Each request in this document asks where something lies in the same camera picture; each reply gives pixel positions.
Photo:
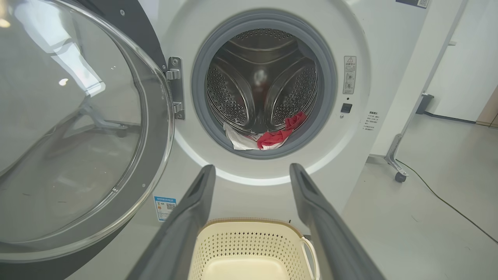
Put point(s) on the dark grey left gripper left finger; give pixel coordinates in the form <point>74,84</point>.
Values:
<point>175,241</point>

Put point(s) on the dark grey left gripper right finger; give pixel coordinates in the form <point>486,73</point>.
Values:
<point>330,241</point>

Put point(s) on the red basketball jersey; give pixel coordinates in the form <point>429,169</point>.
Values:
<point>276,137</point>

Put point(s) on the white cloth garment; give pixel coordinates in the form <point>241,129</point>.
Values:
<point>239,140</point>

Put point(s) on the black round glass machine door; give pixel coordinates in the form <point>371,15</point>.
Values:
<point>78,136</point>

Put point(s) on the white front-load washing machine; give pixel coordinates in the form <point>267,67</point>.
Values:
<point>311,171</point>

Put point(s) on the cream perforated laundry basket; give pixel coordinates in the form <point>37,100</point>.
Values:
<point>249,252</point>

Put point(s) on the silver door hinge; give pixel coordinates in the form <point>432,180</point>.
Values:
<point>176,85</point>

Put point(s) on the blue energy label sticker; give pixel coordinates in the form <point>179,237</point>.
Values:
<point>165,208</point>

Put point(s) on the small printed text sticker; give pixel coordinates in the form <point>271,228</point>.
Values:
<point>371,120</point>

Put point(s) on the grey warning sticker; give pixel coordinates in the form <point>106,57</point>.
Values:
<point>349,74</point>

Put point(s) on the white partition on wheeled stand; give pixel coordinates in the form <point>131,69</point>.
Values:
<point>420,77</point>

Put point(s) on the wooden furniture piece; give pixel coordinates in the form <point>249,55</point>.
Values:
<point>489,112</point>

